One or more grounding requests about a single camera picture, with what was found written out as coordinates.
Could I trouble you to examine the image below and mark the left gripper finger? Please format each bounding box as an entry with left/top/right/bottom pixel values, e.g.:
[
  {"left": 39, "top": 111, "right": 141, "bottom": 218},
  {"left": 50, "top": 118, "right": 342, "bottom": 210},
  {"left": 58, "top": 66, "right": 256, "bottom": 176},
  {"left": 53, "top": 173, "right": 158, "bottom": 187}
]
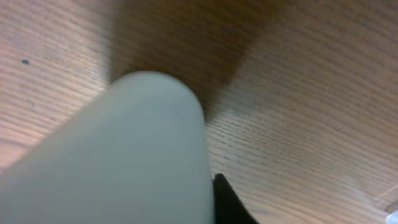
[{"left": 213, "top": 174, "right": 258, "bottom": 224}]

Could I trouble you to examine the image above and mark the grey plastic cup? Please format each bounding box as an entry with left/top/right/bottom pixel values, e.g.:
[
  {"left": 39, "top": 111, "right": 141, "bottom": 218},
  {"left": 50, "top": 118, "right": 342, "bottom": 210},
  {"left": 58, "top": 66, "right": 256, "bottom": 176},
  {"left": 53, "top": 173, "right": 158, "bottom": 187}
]
[{"left": 1, "top": 72, "right": 215, "bottom": 224}]

